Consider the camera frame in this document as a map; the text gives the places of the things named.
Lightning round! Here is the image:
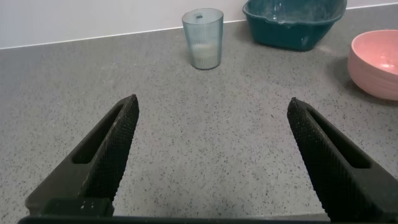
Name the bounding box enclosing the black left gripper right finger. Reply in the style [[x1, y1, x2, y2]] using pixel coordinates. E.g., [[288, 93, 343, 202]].
[[287, 97, 398, 223]]

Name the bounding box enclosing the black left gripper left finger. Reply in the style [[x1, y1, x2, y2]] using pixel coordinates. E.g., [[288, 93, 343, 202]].
[[25, 94, 140, 218]]

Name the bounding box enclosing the pink round bowl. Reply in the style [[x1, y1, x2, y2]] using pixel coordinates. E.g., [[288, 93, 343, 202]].
[[347, 29, 398, 101]]

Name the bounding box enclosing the teal square plastic basin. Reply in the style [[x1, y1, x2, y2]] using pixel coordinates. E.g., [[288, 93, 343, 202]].
[[242, 0, 348, 52]]

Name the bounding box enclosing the translucent blue ribbed cup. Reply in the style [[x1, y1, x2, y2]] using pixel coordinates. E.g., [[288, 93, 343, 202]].
[[182, 7, 224, 70]]

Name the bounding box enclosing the white powder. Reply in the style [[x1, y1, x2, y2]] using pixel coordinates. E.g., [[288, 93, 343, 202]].
[[190, 42, 221, 69]]

